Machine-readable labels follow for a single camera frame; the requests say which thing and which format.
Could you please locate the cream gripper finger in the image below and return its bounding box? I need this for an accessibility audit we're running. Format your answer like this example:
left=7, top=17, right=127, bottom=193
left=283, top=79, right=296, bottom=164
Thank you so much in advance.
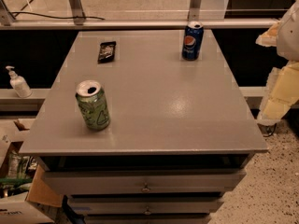
left=257, top=62, right=299, bottom=126
left=255, top=21, right=280, bottom=47

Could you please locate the green soda can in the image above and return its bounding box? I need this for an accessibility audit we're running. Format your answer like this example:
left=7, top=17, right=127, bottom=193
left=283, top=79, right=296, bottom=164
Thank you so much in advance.
left=76, top=80, right=110, bottom=131

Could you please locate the blue Pepsi can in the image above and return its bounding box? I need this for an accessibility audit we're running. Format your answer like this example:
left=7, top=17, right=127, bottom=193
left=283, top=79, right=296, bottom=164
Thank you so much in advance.
left=182, top=21, right=204, bottom=61

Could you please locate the grey drawer cabinet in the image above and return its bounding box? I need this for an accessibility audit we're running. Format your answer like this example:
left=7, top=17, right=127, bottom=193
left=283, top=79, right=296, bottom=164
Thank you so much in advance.
left=21, top=30, right=266, bottom=224

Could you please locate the top grey drawer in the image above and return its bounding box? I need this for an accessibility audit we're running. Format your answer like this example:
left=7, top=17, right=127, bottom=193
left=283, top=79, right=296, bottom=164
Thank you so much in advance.
left=42, top=169, right=246, bottom=195

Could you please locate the grey drawer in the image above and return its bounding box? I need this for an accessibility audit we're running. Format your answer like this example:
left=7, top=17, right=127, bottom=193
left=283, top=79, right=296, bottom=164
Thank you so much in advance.
left=68, top=196, right=223, bottom=215
left=42, top=169, right=246, bottom=195

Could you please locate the black snack packet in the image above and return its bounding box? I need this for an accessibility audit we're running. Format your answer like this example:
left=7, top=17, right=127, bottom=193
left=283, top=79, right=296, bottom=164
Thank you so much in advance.
left=98, top=41, right=117, bottom=63

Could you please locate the white pump bottle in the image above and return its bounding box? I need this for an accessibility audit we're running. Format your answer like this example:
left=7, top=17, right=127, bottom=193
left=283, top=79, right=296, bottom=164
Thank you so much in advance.
left=6, top=65, right=32, bottom=98

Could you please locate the cardboard box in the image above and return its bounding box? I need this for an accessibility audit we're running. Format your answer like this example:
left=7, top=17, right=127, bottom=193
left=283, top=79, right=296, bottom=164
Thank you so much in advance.
left=0, top=119, right=63, bottom=207

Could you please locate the white box bottom left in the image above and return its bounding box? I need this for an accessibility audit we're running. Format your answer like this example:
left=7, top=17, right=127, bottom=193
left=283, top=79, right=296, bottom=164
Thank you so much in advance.
left=0, top=192, right=57, bottom=224

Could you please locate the black cable right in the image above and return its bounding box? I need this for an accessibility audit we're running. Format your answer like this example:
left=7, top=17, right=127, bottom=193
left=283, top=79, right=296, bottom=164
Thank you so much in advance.
left=261, top=123, right=278, bottom=138

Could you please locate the black cable on floor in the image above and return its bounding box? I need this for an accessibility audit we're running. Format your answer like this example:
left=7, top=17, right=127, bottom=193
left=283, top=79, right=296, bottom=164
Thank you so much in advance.
left=8, top=10, right=107, bottom=21

